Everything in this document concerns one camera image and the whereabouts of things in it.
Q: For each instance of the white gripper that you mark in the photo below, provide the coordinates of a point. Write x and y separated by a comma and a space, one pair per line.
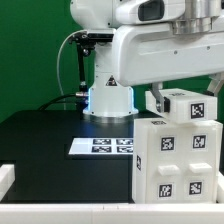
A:
153, 53

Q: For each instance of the white cabinet top block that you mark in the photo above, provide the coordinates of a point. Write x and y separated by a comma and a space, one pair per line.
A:
185, 106

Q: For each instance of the white door panel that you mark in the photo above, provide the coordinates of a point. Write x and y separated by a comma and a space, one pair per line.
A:
199, 169
167, 169

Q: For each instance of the white cabinet body box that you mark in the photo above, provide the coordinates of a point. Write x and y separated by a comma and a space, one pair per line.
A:
146, 137

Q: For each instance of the white door panel front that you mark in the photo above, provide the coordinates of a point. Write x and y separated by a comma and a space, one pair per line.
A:
167, 169

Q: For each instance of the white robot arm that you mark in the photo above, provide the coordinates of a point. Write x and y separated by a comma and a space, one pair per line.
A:
186, 17

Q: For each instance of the white right fence block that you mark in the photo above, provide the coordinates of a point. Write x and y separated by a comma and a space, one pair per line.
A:
220, 189

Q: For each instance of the white fence block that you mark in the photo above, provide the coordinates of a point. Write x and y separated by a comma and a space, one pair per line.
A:
220, 189
7, 178

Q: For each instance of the white marker base sheet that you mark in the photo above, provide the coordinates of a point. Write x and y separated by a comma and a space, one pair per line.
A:
104, 146

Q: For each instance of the white left fence block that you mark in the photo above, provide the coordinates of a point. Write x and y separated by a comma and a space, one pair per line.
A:
7, 178

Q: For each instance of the black camera on stand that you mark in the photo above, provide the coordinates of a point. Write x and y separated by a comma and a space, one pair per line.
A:
86, 41

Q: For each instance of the white front fence rail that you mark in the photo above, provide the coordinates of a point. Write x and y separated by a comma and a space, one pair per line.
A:
112, 214

